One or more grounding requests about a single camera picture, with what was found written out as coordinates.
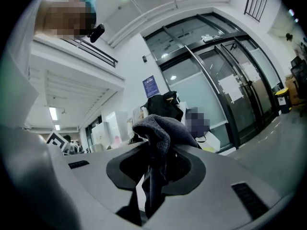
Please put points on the black coat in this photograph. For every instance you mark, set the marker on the black coat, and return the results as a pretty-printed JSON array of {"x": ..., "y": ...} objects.
[{"x": 163, "y": 108}]

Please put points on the black wall speaker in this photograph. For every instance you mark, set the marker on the black wall speaker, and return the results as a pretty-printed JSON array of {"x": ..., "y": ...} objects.
[{"x": 144, "y": 58}]

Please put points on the black office chair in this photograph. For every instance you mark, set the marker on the black office chair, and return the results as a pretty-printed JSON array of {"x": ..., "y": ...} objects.
[{"x": 299, "y": 73}]

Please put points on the pink cup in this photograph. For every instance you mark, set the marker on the pink cup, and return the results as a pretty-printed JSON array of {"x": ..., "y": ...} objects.
[{"x": 117, "y": 139}]

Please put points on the black framed glass door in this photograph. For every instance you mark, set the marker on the black framed glass door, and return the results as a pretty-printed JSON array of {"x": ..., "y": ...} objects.
[{"x": 249, "y": 114}]

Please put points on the pale wooden V-shaped piece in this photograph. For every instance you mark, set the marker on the pale wooden V-shaped piece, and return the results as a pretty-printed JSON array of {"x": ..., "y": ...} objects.
[{"x": 169, "y": 100}]

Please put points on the white door sensor box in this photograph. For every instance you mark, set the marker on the white door sensor box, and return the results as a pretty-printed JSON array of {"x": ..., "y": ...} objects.
[{"x": 207, "y": 38}]

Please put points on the white paper notice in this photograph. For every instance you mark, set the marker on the white paper notice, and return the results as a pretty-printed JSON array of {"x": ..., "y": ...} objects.
[
  {"x": 230, "y": 87},
  {"x": 250, "y": 71}
]

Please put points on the hanging green plant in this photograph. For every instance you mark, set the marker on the hanging green plant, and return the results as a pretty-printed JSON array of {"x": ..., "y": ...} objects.
[{"x": 289, "y": 37}]

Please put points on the person's white shirt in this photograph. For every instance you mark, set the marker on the person's white shirt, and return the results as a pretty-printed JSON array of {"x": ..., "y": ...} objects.
[{"x": 24, "y": 164}]

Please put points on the person's head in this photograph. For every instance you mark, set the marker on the person's head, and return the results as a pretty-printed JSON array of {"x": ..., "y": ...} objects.
[{"x": 62, "y": 18}]

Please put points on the dark grey cloth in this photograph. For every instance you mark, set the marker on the dark grey cloth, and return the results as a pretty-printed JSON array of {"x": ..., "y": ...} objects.
[{"x": 158, "y": 133}]

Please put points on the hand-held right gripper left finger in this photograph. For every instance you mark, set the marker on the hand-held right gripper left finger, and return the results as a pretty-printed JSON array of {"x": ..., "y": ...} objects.
[{"x": 96, "y": 176}]

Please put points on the black balcony railing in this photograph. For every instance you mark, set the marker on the black balcony railing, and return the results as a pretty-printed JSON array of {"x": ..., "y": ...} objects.
[
  {"x": 105, "y": 57},
  {"x": 247, "y": 1}
]

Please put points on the rectangular ceiling light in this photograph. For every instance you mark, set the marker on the rectangular ceiling light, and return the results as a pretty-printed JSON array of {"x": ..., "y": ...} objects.
[
  {"x": 53, "y": 113},
  {"x": 57, "y": 127}
]

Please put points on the yellow lidded trash bin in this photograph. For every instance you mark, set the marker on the yellow lidded trash bin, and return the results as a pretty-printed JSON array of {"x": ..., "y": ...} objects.
[{"x": 284, "y": 102}]

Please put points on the black head-worn camera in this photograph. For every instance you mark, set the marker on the black head-worn camera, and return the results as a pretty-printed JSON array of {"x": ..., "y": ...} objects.
[{"x": 97, "y": 32}]

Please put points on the blue wall poster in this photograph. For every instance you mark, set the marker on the blue wall poster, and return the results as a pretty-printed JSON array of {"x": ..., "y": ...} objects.
[{"x": 150, "y": 86}]

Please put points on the brown cardboard box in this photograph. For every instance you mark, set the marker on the brown cardboard box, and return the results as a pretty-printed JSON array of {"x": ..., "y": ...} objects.
[{"x": 293, "y": 90}]

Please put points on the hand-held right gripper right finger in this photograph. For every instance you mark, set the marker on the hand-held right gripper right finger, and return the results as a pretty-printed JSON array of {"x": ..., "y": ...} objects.
[{"x": 216, "y": 200}]

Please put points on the white coat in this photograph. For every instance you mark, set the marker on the white coat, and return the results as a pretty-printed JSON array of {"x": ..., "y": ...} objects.
[{"x": 140, "y": 112}]

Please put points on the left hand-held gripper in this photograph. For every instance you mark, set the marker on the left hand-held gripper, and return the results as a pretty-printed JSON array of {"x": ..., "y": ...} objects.
[{"x": 56, "y": 140}]

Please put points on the white paper bag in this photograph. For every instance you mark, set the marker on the white paper bag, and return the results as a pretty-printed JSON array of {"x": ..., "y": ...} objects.
[{"x": 212, "y": 140}]

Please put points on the white cabinet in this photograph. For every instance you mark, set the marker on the white cabinet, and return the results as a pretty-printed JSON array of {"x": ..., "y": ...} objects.
[{"x": 99, "y": 138}]

